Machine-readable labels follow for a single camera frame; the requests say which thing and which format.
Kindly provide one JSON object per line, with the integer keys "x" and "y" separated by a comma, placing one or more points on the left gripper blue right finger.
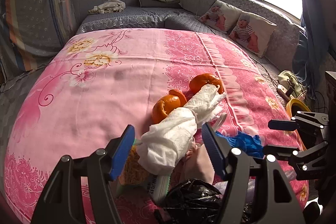
{"x": 218, "y": 149}

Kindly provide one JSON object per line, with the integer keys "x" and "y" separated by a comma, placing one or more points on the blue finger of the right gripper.
{"x": 277, "y": 150}
{"x": 282, "y": 125}

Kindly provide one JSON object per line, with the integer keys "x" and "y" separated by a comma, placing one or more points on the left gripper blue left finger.
{"x": 118, "y": 151}

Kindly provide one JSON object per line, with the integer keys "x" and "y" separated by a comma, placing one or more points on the blue plastic glove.
{"x": 251, "y": 145}

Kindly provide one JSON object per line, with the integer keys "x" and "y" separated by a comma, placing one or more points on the yellow noodle packet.
{"x": 134, "y": 176}

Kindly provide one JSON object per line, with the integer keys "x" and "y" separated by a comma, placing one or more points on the white tissue paper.
{"x": 166, "y": 143}

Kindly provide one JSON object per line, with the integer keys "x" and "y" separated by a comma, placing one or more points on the large black plastic bag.
{"x": 195, "y": 201}

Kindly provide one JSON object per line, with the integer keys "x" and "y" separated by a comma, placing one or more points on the whole orange peel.
{"x": 199, "y": 81}

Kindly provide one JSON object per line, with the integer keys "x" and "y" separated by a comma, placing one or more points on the white power strip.
{"x": 285, "y": 93}

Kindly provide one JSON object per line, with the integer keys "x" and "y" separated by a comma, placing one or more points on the light green cloth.
{"x": 289, "y": 80}

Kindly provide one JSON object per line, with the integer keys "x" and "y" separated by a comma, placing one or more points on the grey quilted sofa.
{"x": 281, "y": 48}

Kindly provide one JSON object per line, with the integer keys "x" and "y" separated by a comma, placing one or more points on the pink floral table cloth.
{"x": 102, "y": 81}

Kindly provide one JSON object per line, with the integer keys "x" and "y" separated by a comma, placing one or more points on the blue right curtain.
{"x": 318, "y": 41}

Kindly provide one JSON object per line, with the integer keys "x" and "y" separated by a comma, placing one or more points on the right baby print pillow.
{"x": 253, "y": 32}

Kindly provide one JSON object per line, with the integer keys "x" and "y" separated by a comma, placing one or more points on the baby print pillow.
{"x": 253, "y": 32}
{"x": 221, "y": 16}

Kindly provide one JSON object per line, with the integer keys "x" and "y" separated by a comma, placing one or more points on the left baby print pillow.
{"x": 221, "y": 16}

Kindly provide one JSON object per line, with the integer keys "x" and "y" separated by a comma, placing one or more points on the crumpled beige cloth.
{"x": 109, "y": 6}

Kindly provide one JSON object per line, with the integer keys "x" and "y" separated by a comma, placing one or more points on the grey folded cushion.
{"x": 158, "y": 4}

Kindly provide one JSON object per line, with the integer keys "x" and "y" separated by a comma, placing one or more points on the striped sheet covered wardrobe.
{"x": 33, "y": 32}

